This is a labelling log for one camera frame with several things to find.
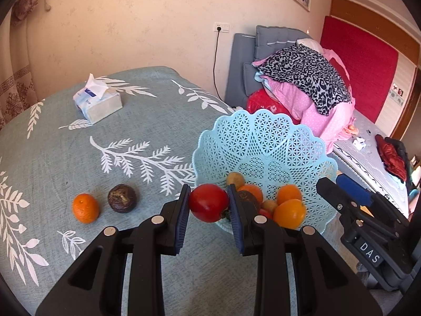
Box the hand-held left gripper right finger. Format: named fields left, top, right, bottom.
left=227, top=184, right=384, bottom=316

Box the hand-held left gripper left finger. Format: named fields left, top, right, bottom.
left=36, top=184, right=191, bottom=316

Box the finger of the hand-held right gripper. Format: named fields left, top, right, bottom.
left=316, top=177, right=363, bottom=225
left=335, top=174, right=376, bottom=209

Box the large dark passion fruit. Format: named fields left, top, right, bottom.
left=237, top=190, right=262, bottom=220

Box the large red tomato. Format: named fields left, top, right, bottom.
left=188, top=183, right=230, bottom=224

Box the round orange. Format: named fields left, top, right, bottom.
left=237, top=184, right=264, bottom=205

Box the oval orange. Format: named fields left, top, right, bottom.
left=276, top=184, right=303, bottom=205

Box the pale brown kiwi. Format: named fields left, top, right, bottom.
left=226, top=172, right=246, bottom=188

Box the large orange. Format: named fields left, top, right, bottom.
left=273, top=199, right=307, bottom=230

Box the light blue plastic lattice basket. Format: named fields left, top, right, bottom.
left=192, top=108, right=339, bottom=238

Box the grey bed sheet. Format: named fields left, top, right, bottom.
left=332, top=108, right=415, bottom=218

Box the dark red cloth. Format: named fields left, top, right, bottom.
left=375, top=135, right=409, bottom=182

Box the small dark passion fruit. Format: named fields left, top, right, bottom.
left=107, top=184, right=137, bottom=213

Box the small mandarin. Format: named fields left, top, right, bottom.
left=72, top=193, right=100, bottom=225

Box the pink quilt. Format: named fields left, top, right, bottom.
left=262, top=48, right=356, bottom=146

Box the red pillow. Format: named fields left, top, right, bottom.
left=246, top=88, right=302, bottom=121

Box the leopard print cloth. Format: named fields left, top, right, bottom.
left=252, top=44, right=353, bottom=117

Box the blue white tissue box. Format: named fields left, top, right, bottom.
left=73, top=73, right=123, bottom=125

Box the small grey pillow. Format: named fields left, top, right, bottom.
left=243, top=62, right=264, bottom=97

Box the white pillow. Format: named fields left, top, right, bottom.
left=295, top=37, right=325, bottom=54

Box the brown wooden panel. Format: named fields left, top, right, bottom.
left=330, top=0, right=421, bottom=142

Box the low grey headboard cushion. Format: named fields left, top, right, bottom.
left=226, top=33, right=258, bottom=106

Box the beige patterned curtain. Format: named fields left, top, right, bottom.
left=0, top=0, right=50, bottom=133

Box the red padded wall panel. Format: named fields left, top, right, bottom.
left=320, top=15, right=409, bottom=131

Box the black power cable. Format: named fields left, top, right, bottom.
left=212, top=31, right=228, bottom=101

